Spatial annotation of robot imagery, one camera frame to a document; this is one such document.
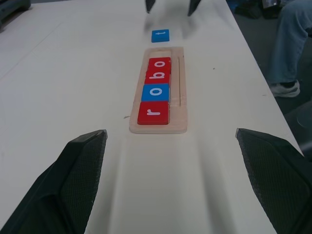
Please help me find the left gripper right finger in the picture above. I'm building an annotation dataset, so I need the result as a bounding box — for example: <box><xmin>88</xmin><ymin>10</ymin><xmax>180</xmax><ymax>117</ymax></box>
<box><xmin>234</xmin><ymin>128</ymin><xmax>312</xmax><ymax>234</ymax></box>

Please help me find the red letter b block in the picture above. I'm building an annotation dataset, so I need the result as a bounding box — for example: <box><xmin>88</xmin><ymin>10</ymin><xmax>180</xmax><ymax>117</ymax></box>
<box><xmin>144</xmin><ymin>70</ymin><xmax>171</xmax><ymax>86</ymax></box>

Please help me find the black bags pile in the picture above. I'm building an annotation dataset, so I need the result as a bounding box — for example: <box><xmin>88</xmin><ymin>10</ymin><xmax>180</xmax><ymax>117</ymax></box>
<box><xmin>233</xmin><ymin>0</ymin><xmax>291</xmax><ymax>20</ymax></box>

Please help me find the wooden letter tray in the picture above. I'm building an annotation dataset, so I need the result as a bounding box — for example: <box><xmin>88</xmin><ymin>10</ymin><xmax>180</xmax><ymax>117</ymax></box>
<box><xmin>129</xmin><ymin>47</ymin><xmax>190</xmax><ymax>135</ymax></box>

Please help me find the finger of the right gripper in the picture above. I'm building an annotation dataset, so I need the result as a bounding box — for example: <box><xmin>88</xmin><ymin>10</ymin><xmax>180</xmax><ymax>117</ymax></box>
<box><xmin>145</xmin><ymin>0</ymin><xmax>157</xmax><ymax>14</ymax></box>
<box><xmin>187</xmin><ymin>0</ymin><xmax>203</xmax><ymax>17</ymax></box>

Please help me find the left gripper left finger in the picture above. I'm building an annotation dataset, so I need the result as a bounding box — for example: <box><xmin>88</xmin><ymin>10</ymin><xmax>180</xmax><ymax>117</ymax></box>
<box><xmin>0</xmin><ymin>129</ymin><xmax>108</xmax><ymax>234</ymax></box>

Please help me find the red letter o block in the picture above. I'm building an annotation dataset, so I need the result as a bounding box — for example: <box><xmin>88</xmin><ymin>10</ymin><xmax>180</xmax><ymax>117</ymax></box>
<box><xmin>148</xmin><ymin>57</ymin><xmax>172</xmax><ymax>74</ymax></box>

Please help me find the black handheld controller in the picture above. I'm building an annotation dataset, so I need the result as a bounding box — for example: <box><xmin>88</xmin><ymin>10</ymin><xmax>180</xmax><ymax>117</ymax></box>
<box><xmin>0</xmin><ymin>0</ymin><xmax>32</xmax><ymax>33</ymax></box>

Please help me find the grey sneaker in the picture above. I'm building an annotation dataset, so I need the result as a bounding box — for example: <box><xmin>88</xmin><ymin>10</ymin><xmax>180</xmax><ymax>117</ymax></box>
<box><xmin>270</xmin><ymin>80</ymin><xmax>301</xmax><ymax>98</ymax></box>

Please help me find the blue letter o block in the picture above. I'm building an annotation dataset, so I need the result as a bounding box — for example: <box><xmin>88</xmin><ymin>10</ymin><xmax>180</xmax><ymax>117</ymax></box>
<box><xmin>140</xmin><ymin>83</ymin><xmax>170</xmax><ymax>103</ymax></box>

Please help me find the blue letter t block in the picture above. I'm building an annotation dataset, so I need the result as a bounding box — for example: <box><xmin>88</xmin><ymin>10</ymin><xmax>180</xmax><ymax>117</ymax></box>
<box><xmin>151</xmin><ymin>29</ymin><xmax>170</xmax><ymax>43</ymax></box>

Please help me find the person's leg in blue jeans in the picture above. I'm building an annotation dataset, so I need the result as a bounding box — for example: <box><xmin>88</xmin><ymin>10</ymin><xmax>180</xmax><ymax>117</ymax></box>
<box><xmin>268</xmin><ymin>0</ymin><xmax>312</xmax><ymax>85</ymax></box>

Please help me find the red letter r block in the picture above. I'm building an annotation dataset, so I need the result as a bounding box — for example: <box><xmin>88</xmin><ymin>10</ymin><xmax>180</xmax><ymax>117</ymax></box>
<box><xmin>137</xmin><ymin>101</ymin><xmax>170</xmax><ymax>126</ymax></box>

